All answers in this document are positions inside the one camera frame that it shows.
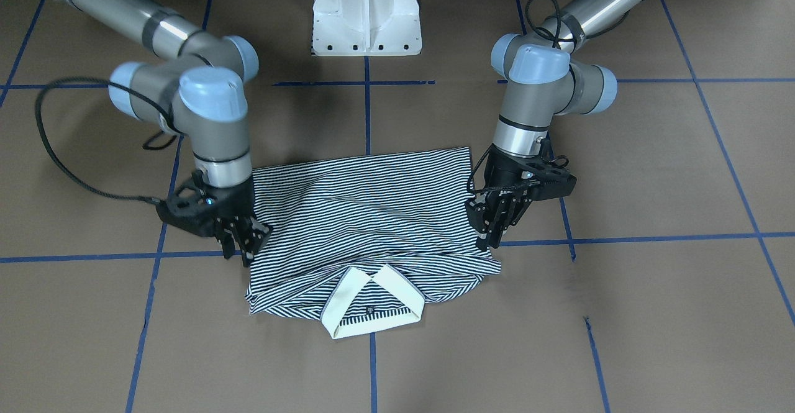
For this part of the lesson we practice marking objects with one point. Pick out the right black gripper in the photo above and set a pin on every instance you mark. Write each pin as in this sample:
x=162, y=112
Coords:
x=238, y=201

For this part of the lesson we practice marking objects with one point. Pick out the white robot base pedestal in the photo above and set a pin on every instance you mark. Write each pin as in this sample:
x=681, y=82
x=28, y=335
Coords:
x=373, y=28

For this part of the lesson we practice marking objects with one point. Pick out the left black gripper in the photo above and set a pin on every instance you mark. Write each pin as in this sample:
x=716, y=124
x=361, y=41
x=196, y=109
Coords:
x=502, y=172

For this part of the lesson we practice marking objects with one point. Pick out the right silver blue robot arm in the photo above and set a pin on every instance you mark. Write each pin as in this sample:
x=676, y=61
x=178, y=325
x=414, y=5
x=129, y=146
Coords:
x=197, y=92

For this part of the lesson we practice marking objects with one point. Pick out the navy white striped polo shirt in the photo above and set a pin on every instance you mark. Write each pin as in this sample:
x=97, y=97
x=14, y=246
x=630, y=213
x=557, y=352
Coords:
x=364, y=244

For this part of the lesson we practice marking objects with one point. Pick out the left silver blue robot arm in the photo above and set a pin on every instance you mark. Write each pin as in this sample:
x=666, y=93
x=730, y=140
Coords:
x=542, y=81

